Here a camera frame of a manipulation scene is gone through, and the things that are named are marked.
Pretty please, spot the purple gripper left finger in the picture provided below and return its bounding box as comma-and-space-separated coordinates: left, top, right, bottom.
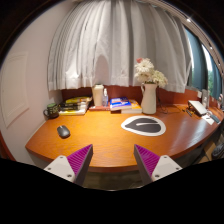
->
45, 144, 93, 186

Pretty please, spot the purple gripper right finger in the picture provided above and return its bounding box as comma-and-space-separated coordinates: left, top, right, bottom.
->
134, 144, 181, 185

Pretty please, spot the dark grey computer mouse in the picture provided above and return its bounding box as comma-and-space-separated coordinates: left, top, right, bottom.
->
57, 125, 70, 138

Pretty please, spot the white and black mouse pad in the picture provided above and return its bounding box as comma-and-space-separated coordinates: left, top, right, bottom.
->
121, 115, 166, 137

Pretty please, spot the white bottom book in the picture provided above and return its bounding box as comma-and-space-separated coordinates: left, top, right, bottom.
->
59, 108, 86, 116

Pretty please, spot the dark green mug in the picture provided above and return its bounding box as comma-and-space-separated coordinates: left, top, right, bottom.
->
43, 103, 59, 119

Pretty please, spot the orange book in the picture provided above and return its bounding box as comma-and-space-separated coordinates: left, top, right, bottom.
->
121, 99, 142, 114

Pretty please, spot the black middle book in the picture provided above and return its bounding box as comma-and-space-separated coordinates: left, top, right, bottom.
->
59, 102, 88, 111

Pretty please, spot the red thin book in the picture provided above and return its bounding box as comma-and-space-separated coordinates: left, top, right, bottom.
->
89, 106, 110, 111

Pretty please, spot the white ceramic pitcher vase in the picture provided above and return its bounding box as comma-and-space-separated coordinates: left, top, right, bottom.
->
141, 84, 157, 114

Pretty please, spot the black pen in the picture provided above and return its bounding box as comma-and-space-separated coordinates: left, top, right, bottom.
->
186, 109, 192, 117

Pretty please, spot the yellow green top book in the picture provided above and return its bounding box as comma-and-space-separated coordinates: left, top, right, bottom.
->
65, 96, 92, 104

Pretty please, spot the blue book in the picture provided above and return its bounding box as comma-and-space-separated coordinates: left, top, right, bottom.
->
110, 97, 131, 111

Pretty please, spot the white paper card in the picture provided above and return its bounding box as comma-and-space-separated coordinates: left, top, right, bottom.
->
202, 115, 214, 125

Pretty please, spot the clear small bottle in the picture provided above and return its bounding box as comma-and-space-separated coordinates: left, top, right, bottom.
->
102, 88, 108, 107

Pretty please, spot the white tablet device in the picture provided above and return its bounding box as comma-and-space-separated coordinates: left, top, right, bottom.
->
188, 100, 207, 116

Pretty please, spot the white cylindrical container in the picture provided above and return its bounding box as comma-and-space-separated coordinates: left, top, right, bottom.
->
92, 84, 104, 106

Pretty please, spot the white flower bouquet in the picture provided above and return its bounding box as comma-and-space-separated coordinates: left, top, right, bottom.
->
135, 58, 168, 88

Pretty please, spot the dark blue curtain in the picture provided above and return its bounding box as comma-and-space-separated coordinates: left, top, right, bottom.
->
185, 29, 222, 99

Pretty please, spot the white curtain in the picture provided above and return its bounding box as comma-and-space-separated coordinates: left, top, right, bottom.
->
48, 0, 191, 93

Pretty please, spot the black cable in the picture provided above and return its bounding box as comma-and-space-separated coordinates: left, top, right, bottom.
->
156, 103, 188, 115

